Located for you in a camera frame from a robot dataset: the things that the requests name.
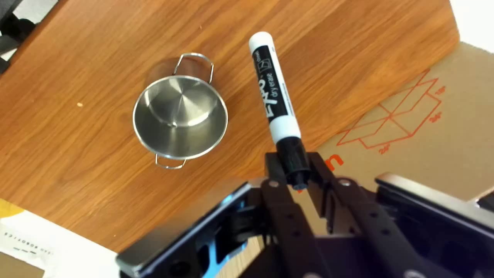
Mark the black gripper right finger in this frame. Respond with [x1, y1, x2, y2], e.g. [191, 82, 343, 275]
[306, 150, 429, 278]

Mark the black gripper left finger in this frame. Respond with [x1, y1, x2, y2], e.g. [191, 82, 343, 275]
[258, 150, 333, 278]

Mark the black white Expo marker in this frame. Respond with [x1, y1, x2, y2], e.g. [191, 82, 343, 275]
[247, 29, 313, 191]

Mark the small stainless steel pot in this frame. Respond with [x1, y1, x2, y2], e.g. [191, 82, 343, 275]
[131, 51, 232, 171]

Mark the white printed paper sheet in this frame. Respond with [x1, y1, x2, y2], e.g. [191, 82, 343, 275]
[0, 197, 120, 278]

